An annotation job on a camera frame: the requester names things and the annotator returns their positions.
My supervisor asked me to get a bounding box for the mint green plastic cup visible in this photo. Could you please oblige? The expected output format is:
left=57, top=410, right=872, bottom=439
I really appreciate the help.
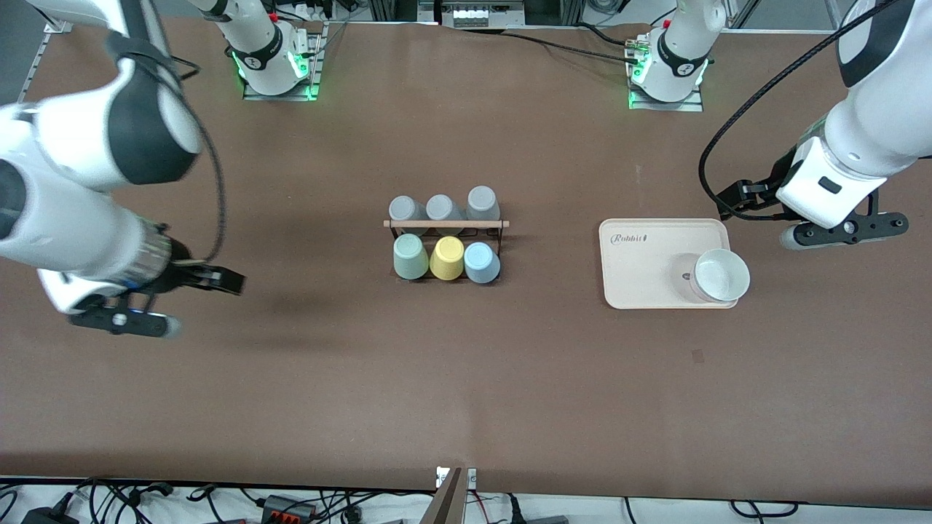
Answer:
left=392, top=232, right=431, bottom=282

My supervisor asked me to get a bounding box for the light blue plastic cup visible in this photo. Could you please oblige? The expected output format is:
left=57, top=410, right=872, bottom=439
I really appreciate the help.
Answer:
left=463, top=241, right=502, bottom=285

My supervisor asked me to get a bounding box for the white bowl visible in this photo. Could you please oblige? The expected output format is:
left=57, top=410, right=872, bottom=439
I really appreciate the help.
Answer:
left=688, top=247, right=752, bottom=304

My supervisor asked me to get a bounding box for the beige plastic tray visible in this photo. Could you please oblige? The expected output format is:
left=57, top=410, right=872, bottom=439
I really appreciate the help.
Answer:
left=598, top=217, right=741, bottom=311

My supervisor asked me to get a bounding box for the grey plastic cup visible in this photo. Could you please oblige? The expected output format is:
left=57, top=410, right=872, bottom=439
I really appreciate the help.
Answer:
left=425, top=193, right=467, bottom=227
left=387, top=194, right=430, bottom=236
left=466, top=185, right=502, bottom=223

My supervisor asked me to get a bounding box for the yellow plastic cup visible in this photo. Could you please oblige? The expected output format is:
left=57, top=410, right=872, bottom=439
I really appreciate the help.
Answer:
left=428, top=235, right=467, bottom=282

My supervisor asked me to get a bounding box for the black connector with orange levers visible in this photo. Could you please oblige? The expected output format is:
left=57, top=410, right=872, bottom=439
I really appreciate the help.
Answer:
left=261, top=494, right=319, bottom=524

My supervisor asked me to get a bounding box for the black power adapter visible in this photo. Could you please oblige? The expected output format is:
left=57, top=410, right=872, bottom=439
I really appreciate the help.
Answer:
left=20, top=505, right=79, bottom=524

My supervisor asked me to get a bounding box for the grey stand bar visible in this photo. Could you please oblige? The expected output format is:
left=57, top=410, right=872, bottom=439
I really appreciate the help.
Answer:
left=418, top=467, right=467, bottom=524

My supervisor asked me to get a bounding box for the white power strip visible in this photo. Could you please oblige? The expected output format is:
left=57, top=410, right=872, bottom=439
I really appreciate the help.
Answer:
left=440, top=0, right=527, bottom=29

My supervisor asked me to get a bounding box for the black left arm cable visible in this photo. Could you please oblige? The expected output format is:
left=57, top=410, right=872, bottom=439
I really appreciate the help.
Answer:
left=697, top=0, right=905, bottom=221

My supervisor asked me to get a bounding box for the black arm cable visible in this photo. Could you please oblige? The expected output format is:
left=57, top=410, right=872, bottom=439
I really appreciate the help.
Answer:
left=109, top=33, right=229, bottom=267
left=697, top=0, right=905, bottom=221

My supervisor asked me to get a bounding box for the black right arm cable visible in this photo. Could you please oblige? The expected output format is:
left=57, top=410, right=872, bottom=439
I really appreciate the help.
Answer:
left=109, top=33, right=229, bottom=267

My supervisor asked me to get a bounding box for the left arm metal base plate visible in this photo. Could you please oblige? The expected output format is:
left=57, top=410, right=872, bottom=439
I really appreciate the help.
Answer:
left=627, top=32, right=706, bottom=113

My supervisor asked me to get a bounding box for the black table cable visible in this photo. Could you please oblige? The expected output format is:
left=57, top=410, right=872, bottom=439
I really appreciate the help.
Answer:
left=575, top=22, right=650, bottom=47
left=501, top=31, right=633, bottom=62

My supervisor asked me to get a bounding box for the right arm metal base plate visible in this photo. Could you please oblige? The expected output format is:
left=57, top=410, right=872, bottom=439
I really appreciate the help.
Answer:
left=242, top=20, right=327, bottom=103

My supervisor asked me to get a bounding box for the aluminium frame rail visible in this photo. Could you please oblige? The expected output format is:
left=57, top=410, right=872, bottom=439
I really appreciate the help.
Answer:
left=16, top=20, right=76, bottom=104

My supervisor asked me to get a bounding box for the black wire wooden-bar cup rack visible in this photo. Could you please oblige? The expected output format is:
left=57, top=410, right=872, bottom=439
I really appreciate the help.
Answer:
left=382, top=218, right=511, bottom=285

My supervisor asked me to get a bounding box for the black looped floor cable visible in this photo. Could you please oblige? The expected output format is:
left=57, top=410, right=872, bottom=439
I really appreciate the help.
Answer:
left=730, top=499, right=803, bottom=520

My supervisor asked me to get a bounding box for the white stand bracket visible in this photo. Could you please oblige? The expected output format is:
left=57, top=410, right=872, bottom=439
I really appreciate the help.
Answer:
left=435, top=466, right=478, bottom=491

